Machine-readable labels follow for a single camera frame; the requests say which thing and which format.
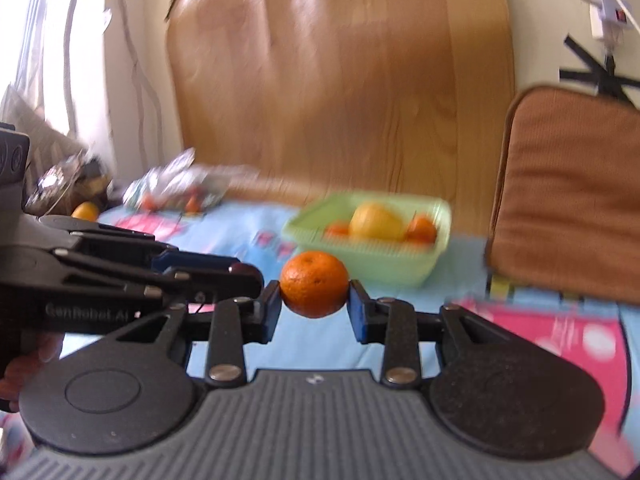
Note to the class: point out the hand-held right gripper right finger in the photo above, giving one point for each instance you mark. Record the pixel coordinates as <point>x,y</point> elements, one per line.
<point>359,312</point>

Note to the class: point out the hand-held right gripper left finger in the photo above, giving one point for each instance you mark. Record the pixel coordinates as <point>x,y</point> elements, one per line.
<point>270,312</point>

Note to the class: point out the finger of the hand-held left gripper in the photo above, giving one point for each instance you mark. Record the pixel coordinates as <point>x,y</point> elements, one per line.
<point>215,287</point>
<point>200,262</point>

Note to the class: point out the large orange mandarin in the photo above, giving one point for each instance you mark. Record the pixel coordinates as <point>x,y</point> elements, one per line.
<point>314,285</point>

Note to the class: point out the green plastic basket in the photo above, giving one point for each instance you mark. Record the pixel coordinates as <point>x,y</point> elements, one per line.
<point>395,265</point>

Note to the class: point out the large orange tomato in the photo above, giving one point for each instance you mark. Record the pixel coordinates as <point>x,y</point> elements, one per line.
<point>337,230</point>

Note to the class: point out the large yellow citrus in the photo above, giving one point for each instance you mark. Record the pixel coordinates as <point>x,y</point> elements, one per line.
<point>375,222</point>

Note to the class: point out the small orange mandarin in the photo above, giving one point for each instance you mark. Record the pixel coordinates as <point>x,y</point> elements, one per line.
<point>421,230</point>

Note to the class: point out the person's left hand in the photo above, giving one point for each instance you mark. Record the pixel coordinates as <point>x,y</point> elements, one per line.
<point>32,360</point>

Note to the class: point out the blue printed blanket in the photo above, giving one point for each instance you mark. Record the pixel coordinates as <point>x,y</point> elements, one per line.
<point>310,342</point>

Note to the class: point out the plastic bag of tomatoes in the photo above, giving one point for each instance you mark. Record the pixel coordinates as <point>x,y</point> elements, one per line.
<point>170,182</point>

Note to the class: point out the orange citrus fruit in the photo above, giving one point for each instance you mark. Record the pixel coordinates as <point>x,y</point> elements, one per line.
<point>86,211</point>

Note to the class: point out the crumpled bag at far left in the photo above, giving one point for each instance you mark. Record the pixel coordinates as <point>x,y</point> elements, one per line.
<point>65,185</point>

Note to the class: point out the beige striped cloth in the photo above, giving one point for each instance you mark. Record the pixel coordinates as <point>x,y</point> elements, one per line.
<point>35,125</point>

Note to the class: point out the wooden board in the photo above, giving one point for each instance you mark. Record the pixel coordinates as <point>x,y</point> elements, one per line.
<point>340,85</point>

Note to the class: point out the brown seat cushion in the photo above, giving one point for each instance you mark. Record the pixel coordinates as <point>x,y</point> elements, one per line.
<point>570,190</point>

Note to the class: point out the white curtain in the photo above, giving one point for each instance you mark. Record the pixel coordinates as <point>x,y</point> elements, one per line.
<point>75,35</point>

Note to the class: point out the black tape cross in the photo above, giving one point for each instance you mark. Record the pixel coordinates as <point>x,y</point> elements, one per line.
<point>607,77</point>

